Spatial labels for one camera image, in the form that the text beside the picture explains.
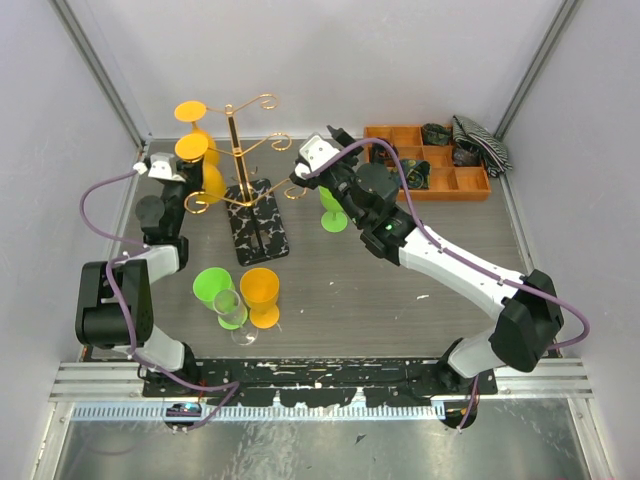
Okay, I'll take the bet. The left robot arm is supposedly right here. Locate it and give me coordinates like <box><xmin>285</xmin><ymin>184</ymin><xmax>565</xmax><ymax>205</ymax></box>
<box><xmin>75</xmin><ymin>161</ymin><xmax>203</xmax><ymax>396</ymax></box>

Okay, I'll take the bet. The gold wine glass rack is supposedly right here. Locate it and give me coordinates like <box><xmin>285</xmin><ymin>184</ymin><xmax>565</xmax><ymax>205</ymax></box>
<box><xmin>184</xmin><ymin>93</ymin><xmax>292</xmax><ymax>266</ymax></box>

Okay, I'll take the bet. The dark floral cloth rear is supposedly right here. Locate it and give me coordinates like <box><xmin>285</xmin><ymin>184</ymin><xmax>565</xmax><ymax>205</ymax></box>
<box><xmin>421</xmin><ymin>123</ymin><xmax>452</xmax><ymax>146</ymax></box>

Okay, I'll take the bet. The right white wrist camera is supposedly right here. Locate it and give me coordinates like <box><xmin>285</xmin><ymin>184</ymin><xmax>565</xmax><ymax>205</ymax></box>
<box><xmin>293</xmin><ymin>133</ymin><xmax>340</xmax><ymax>180</ymax></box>

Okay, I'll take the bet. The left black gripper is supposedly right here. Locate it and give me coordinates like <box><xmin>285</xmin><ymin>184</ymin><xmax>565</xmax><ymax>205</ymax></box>
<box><xmin>161</xmin><ymin>151</ymin><xmax>206</xmax><ymax>236</ymax></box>

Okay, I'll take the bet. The orange compartment tray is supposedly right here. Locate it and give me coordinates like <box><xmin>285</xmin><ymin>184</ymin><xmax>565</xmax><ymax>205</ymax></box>
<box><xmin>363</xmin><ymin>125</ymin><xmax>491</xmax><ymax>202</ymax></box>

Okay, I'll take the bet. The striped cloth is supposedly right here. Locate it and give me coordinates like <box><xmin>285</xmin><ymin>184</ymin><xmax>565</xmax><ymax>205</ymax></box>
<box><xmin>452</xmin><ymin>115</ymin><xmax>512</xmax><ymax>178</ymax></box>

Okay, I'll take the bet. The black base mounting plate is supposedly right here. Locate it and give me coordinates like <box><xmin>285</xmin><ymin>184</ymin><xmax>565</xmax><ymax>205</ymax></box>
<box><xmin>141</xmin><ymin>355</ymin><xmax>499</xmax><ymax>408</ymax></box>

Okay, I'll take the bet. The clear wine glass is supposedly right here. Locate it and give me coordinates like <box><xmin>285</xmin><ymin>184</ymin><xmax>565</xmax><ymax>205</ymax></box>
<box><xmin>214</xmin><ymin>289</ymin><xmax>258</xmax><ymax>346</ymax></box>

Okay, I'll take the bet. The orange goblet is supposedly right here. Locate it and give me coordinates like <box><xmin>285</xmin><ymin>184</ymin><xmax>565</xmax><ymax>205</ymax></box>
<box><xmin>174</xmin><ymin>100</ymin><xmax>219</xmax><ymax>167</ymax></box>
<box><xmin>240</xmin><ymin>268</ymin><xmax>280</xmax><ymax>329</ymax></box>
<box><xmin>174</xmin><ymin>131</ymin><xmax>227</xmax><ymax>204</ymax></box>

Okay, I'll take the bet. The grey cable duct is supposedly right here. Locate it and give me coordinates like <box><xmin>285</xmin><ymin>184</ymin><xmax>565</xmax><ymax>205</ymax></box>
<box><xmin>71</xmin><ymin>401</ymin><xmax>445</xmax><ymax>422</ymax></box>

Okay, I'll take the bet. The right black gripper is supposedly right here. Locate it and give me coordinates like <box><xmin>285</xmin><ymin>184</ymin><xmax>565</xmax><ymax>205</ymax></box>
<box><xmin>289</xmin><ymin>128</ymin><xmax>367</xmax><ymax>228</ymax></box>

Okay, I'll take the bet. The dark patterned cloth right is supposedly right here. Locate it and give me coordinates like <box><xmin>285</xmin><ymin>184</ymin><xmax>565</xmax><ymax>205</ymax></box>
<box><xmin>452</xmin><ymin>145</ymin><xmax>482</xmax><ymax>167</ymax></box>

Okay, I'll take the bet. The dark floral cloth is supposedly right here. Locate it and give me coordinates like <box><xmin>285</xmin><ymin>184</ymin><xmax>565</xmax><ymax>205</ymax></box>
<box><xmin>421</xmin><ymin>123</ymin><xmax>452</xmax><ymax>146</ymax></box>
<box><xmin>400</xmin><ymin>158</ymin><xmax>431</xmax><ymax>190</ymax></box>

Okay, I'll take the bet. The green goblet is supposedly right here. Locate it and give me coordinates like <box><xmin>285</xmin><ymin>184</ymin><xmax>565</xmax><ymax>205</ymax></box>
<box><xmin>192</xmin><ymin>267</ymin><xmax>239</xmax><ymax>331</ymax></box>
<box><xmin>319</xmin><ymin>187</ymin><xmax>349</xmax><ymax>233</ymax></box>

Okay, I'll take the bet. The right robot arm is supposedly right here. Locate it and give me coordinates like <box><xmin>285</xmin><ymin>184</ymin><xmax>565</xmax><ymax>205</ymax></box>
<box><xmin>290</xmin><ymin>130</ymin><xmax>564</xmax><ymax>394</ymax></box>

